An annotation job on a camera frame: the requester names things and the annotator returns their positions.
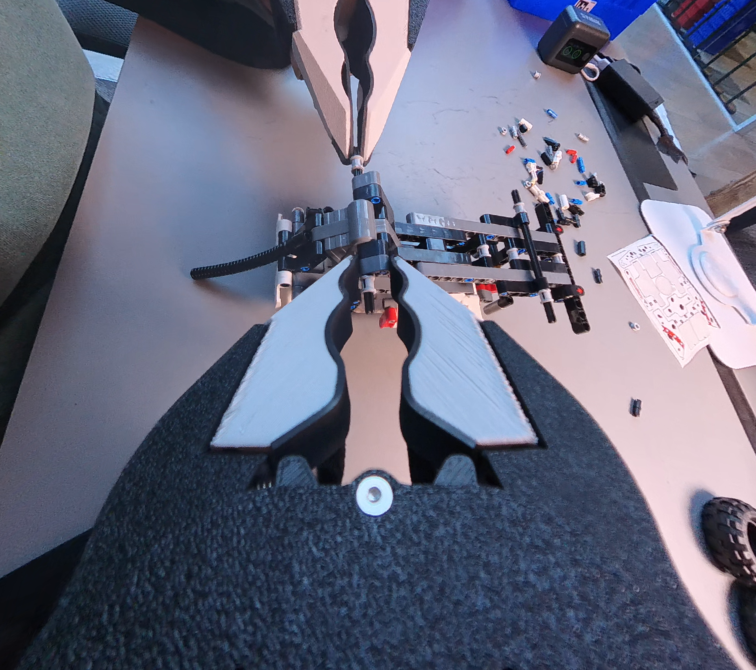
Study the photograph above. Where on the black box device green display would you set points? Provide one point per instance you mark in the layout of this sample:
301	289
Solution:
567	32

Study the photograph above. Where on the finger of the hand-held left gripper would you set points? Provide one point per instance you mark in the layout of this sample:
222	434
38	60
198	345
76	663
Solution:
393	32
313	20

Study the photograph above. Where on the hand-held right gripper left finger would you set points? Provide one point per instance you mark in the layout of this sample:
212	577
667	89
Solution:
283	380

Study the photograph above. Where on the grey upholstered chair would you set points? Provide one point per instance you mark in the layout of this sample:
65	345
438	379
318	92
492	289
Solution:
88	8

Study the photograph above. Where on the white book stand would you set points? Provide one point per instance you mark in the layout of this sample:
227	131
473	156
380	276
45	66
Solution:
673	227

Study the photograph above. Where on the white sticker sheet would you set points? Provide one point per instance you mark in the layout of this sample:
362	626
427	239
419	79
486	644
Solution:
667	298

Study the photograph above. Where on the black toy tyre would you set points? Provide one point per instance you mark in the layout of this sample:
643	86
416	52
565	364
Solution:
729	534
747	614

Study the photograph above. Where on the black power adapter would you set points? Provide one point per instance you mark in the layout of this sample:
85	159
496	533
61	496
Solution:
632	85

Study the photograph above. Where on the pile of small toy parts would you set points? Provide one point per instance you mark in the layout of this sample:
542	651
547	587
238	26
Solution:
552	156

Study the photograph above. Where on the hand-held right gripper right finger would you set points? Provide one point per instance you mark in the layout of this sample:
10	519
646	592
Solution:
466	380

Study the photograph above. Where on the toy truck chassis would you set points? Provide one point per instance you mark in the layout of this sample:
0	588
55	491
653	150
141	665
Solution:
460	271

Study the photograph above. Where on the grey desk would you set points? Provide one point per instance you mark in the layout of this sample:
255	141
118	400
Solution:
177	179

